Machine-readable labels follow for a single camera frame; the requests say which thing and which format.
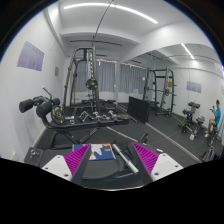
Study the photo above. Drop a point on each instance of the purple wall poster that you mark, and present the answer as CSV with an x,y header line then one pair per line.
x,y
30,57

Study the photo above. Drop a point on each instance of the black yellow weight plate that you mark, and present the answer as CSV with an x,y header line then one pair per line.
x,y
57,115

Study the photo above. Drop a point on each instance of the black power rack machine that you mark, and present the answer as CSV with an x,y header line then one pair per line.
x,y
90,99

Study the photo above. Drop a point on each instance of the black weight plate on floor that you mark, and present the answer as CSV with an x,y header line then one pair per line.
x,y
123,117

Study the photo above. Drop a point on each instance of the grey window curtains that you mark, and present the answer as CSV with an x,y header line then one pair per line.
x,y
106,76

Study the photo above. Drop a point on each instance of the black leaning mat panel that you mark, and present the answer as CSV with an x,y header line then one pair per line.
x,y
139,109

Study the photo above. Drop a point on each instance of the small brown wall plaque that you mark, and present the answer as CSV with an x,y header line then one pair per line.
x,y
56,71

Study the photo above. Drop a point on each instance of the black roller exercise bench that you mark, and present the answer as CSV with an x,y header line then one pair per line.
x,y
44,107

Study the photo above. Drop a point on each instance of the large wall mirror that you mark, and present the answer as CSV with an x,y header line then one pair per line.
x,y
184,81

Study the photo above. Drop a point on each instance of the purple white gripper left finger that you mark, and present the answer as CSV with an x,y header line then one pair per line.
x,y
70,167

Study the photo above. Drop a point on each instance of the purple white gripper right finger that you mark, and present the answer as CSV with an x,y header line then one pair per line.
x,y
151,165

